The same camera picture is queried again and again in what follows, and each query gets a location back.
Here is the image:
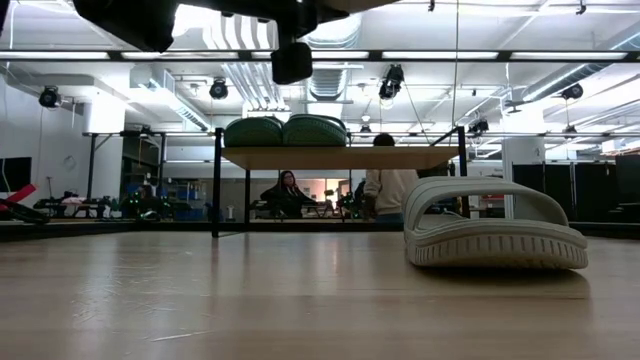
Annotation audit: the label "black wall monitor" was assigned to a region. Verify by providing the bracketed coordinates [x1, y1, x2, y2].
[0, 156, 33, 194]

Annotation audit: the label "black table frame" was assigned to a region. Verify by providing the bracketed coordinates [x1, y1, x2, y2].
[0, 219, 640, 241]

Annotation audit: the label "black curved object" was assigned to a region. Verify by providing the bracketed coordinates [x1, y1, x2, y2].
[0, 198, 51, 225]

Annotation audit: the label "black partition panels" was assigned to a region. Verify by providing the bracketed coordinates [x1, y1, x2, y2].
[512, 154, 640, 224]

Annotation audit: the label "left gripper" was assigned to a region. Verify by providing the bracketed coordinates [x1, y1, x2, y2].
[271, 0, 351, 85]

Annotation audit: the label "black background rig frame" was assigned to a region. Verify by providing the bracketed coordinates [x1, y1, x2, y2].
[82, 129, 169, 221]

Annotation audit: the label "red bar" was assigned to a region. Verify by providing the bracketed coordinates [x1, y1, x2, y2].
[0, 183, 39, 214]

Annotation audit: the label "wooden shelf with black legs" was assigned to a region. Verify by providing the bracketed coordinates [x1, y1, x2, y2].
[211, 126, 471, 240]

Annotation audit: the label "teal slide sandal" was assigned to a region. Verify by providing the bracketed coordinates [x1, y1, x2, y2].
[282, 113, 349, 148]
[223, 115, 285, 148]

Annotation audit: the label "person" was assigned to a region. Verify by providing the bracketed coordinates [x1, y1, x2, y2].
[362, 132, 420, 224]
[259, 169, 320, 220]

